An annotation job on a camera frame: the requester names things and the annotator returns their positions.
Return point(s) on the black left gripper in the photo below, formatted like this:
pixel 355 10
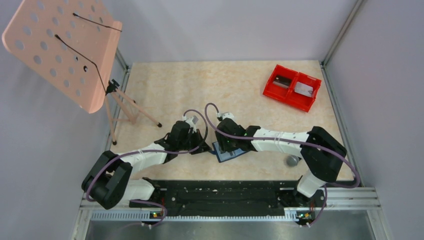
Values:
pixel 196 134

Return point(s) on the silver card in right bin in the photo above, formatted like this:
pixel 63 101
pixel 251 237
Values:
pixel 303 89

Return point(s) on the pink music stand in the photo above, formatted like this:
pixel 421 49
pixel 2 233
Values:
pixel 54 72

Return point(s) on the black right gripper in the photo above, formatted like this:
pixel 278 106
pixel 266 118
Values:
pixel 223 146

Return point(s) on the red double bin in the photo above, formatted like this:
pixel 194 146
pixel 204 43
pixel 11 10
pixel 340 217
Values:
pixel 287 95

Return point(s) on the blue leather card holder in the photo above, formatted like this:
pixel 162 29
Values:
pixel 223 156

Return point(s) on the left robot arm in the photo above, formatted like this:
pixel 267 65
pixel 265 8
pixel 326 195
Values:
pixel 107 181

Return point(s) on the black microphone grey head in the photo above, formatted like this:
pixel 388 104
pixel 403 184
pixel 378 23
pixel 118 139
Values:
pixel 292 161

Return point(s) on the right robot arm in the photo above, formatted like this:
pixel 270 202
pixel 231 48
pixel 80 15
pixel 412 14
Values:
pixel 322 153

